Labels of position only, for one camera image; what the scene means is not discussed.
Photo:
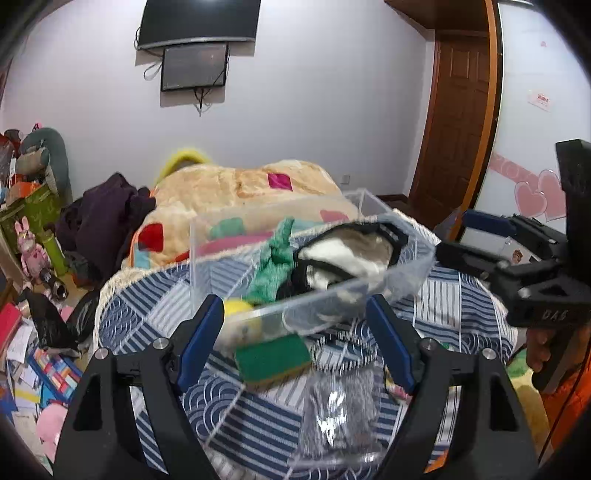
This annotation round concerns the yellow round sponge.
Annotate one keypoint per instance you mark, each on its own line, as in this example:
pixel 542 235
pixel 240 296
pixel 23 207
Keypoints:
pixel 238 308

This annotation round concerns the green cloth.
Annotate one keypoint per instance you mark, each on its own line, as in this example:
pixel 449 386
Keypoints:
pixel 272 272

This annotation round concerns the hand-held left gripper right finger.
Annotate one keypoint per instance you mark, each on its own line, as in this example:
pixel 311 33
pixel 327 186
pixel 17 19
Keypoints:
pixel 390 341

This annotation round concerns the person's right hand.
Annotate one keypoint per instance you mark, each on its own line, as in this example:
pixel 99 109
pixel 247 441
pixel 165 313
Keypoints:
pixel 535 353

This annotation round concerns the person's right forearm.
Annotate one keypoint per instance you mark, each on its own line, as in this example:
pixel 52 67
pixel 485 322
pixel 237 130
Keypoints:
pixel 570 392

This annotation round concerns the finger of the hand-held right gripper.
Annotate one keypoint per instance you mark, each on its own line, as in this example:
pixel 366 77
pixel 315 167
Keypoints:
pixel 485 221
pixel 466 258

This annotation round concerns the pink bunny toy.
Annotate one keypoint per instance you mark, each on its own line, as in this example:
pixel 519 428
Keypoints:
pixel 32 251

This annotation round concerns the green cardboard box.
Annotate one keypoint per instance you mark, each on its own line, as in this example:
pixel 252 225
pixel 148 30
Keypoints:
pixel 32 207

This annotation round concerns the clear bag with grey item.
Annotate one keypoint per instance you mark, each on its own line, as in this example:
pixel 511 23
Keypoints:
pixel 337 406

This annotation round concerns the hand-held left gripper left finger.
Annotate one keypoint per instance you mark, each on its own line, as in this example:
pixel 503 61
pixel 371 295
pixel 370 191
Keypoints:
pixel 203 337

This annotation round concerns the brown wooden door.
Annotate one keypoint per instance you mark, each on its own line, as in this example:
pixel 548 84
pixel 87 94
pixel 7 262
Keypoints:
pixel 457 115

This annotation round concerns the white wall sign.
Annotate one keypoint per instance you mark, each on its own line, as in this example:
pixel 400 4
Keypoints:
pixel 540 100

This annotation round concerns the green bottle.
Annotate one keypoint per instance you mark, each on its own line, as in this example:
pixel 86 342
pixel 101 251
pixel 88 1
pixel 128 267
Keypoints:
pixel 54 254

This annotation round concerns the grey plush toy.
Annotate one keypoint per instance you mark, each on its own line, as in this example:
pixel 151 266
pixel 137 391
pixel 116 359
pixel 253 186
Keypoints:
pixel 53 147

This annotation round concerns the pile of books and papers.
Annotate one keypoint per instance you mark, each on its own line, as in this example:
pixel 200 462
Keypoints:
pixel 46 369

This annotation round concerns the black and white garment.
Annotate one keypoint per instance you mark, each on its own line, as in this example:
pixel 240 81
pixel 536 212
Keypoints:
pixel 346 251

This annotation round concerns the clear plastic storage box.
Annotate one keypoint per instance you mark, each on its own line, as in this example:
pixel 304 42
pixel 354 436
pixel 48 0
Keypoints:
pixel 323 304

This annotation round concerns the green and yellow sponge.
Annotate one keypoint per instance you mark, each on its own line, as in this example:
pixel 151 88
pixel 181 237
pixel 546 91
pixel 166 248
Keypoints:
pixel 272 357

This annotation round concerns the blue striped bedsheet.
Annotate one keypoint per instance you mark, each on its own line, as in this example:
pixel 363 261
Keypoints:
pixel 258 415

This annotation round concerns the yellow plush mat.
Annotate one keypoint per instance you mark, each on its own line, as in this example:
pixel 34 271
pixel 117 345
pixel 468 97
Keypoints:
pixel 526 401

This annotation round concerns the yellow plush toy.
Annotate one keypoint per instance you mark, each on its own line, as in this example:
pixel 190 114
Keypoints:
pixel 184 153

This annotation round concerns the black plastic bag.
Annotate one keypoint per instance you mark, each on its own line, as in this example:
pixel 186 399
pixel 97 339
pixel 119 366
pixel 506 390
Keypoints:
pixel 51 323

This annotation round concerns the pink heart wall sticker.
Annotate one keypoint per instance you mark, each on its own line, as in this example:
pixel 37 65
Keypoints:
pixel 554 194
pixel 531 198

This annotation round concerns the small black monitor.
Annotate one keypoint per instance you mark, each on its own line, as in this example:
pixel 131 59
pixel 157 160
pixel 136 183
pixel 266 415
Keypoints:
pixel 194 67

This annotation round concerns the dark purple clothes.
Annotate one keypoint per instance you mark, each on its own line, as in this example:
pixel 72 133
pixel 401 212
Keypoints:
pixel 106 217

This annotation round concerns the wall-mounted black television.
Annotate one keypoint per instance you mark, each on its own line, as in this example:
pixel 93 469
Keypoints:
pixel 198 18

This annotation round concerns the beige patchwork plush blanket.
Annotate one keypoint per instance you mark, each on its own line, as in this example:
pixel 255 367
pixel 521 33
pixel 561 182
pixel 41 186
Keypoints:
pixel 221 189

